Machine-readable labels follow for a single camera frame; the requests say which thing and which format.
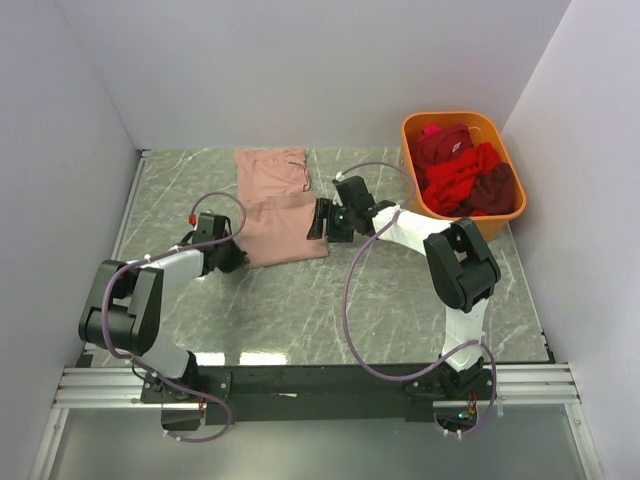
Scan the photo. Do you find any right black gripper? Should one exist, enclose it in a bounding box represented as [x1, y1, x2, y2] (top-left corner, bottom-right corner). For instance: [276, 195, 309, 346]
[306, 198, 356, 244]

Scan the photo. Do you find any pink t shirt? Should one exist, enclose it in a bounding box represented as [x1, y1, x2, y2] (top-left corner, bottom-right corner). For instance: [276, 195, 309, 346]
[234, 147, 328, 269]

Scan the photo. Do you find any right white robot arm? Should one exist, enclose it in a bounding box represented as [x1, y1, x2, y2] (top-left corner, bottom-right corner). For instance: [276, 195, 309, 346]
[307, 176, 501, 399]

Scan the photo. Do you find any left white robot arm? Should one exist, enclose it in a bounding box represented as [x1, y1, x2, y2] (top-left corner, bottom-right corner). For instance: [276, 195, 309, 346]
[78, 212, 247, 402]

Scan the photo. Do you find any bright red t shirt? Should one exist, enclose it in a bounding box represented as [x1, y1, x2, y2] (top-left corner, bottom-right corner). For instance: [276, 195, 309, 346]
[422, 142, 502, 216]

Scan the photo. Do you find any magenta garment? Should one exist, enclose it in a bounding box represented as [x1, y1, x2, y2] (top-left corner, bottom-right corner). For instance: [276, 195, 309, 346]
[419, 124, 441, 143]

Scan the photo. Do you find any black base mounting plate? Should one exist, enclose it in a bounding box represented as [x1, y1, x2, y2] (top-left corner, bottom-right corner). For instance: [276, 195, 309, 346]
[140, 362, 495, 430]

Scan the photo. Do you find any orange plastic basket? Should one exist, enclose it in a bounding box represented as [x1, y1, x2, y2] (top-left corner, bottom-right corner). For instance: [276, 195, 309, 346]
[401, 111, 526, 241]

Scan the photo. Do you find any dark red t shirt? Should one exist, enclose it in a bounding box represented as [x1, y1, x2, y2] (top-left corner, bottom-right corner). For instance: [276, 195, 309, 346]
[412, 123, 473, 173]

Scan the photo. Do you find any maroon t shirt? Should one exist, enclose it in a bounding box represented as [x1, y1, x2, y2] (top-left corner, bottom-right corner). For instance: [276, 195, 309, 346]
[459, 162, 515, 216]

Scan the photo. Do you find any aluminium extrusion rail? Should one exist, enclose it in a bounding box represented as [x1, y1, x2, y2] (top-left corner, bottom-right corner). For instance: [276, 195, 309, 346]
[52, 364, 581, 410]

